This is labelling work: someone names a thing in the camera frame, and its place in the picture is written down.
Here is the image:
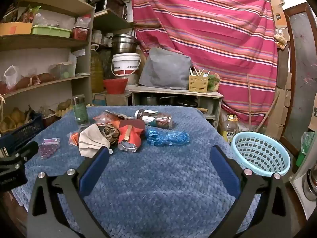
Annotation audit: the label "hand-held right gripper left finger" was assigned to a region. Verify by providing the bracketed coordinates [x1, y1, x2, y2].
[26, 146, 112, 238]

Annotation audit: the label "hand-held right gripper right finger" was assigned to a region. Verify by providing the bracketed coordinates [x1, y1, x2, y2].
[209, 144, 291, 238]

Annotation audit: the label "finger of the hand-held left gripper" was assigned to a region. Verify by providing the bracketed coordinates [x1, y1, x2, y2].
[0, 141, 39, 170]

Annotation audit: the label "light blue plastic basket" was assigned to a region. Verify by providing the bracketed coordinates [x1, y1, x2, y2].
[231, 131, 291, 177]

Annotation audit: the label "orange foil wrapper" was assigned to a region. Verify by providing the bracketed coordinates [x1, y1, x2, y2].
[117, 125, 145, 153]

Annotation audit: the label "orange clear plastic packet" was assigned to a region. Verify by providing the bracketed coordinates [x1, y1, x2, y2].
[93, 111, 122, 127]

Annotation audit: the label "blue plastic bag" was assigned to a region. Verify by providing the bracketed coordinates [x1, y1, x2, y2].
[144, 128, 191, 146]

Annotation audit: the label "dark blue plastic crate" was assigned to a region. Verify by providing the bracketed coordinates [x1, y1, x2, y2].
[0, 113, 45, 155]

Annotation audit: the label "purple bead bag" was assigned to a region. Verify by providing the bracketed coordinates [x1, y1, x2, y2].
[38, 137, 60, 159]

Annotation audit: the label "small orange wrapper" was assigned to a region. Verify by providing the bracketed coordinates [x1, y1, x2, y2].
[68, 132, 82, 145]

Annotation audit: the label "brown crumpled paper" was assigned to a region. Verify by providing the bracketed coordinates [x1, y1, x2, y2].
[100, 125, 122, 145]

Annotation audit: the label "yellow oil bottle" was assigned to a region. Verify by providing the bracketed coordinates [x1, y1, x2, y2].
[220, 114, 239, 143]

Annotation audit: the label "blue knitted blanket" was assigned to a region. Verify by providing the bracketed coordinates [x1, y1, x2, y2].
[11, 105, 263, 238]

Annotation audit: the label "maroon card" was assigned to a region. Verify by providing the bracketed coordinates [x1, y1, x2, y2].
[119, 119, 146, 132]

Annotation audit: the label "silver foil wrapper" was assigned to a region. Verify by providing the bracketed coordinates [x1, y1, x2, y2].
[104, 109, 135, 120]

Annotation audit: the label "green-labelled plastic jar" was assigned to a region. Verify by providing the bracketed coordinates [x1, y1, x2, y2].
[72, 95, 90, 127]

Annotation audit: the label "white plastic bag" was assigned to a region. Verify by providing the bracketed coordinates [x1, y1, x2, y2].
[4, 66, 20, 90]

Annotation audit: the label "sweet potatoes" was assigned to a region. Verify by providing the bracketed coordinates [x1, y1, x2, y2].
[0, 73, 56, 95]

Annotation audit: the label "clear jar with white label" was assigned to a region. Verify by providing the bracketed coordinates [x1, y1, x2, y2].
[134, 109, 173, 129]

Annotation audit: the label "green plastic bag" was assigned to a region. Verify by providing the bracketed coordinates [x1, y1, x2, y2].
[296, 131, 315, 166]

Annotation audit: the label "clear plastic container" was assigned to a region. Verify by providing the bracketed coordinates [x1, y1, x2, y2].
[50, 61, 76, 79]

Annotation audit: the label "red woven basket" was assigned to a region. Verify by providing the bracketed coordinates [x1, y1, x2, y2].
[103, 78, 129, 95]

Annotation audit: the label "green vegetable bag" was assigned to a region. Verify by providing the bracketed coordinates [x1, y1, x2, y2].
[207, 73, 220, 92]

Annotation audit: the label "yellow cardboard box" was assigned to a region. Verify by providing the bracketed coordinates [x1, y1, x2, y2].
[189, 67, 209, 93]

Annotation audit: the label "small wooden cabinet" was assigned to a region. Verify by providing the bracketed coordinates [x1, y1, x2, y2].
[129, 86, 224, 129]

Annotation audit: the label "large oil bottle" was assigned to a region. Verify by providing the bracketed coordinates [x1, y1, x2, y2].
[90, 44, 104, 93]

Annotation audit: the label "cardboard sheets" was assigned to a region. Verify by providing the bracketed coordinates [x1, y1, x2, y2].
[269, 0, 293, 139]

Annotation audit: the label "curved wooden shelf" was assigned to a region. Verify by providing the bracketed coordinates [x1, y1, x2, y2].
[0, 0, 96, 129]

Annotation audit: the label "white plastic bucket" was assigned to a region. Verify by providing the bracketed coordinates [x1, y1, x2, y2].
[111, 53, 141, 77]

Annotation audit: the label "grey fabric bag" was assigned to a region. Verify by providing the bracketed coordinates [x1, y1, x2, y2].
[139, 47, 192, 90]

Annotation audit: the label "green plastic tray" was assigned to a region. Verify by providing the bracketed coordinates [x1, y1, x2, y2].
[31, 25, 72, 38]

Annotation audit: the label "small red basket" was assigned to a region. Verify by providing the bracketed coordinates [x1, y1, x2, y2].
[72, 26, 90, 40]

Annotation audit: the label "striped red cloth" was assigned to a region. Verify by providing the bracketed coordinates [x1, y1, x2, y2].
[131, 0, 279, 127]

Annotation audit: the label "snack bags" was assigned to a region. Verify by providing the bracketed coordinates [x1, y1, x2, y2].
[5, 5, 41, 23]

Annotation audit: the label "toaster oven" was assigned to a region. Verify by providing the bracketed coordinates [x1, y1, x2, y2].
[103, 0, 128, 18]

